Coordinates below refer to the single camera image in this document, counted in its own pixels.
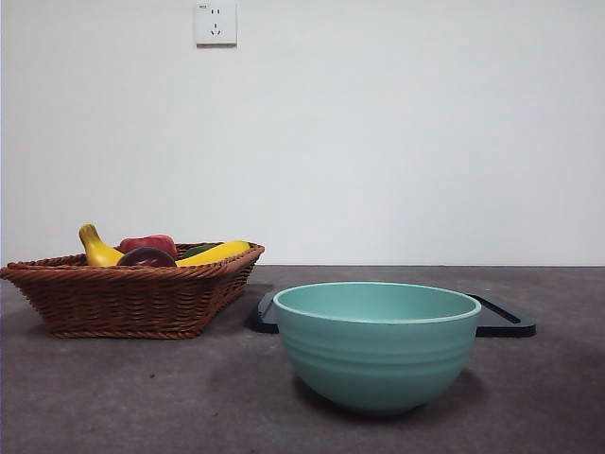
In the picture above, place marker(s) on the teal ribbed bowl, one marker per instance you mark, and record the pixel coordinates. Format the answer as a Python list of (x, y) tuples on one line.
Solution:
[(378, 364)]

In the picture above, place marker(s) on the green vegetable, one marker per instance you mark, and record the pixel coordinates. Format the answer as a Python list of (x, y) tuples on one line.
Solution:
[(195, 250)]

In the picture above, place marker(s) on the dark purple plum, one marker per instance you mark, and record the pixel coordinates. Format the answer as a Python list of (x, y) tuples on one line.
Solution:
[(144, 257)]

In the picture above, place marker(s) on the yellow banana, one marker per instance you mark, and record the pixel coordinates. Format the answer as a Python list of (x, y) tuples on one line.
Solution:
[(97, 248)]

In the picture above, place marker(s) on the white wall socket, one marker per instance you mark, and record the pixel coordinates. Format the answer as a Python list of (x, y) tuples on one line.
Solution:
[(216, 23)]

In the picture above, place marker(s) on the brown wicker basket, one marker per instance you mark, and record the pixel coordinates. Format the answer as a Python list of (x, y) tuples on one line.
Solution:
[(123, 302)]

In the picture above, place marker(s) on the red apple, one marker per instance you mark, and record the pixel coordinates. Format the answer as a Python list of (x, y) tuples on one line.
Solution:
[(151, 242)]

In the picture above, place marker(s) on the dark rectangular tray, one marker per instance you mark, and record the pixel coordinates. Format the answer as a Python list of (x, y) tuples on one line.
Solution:
[(501, 321)]

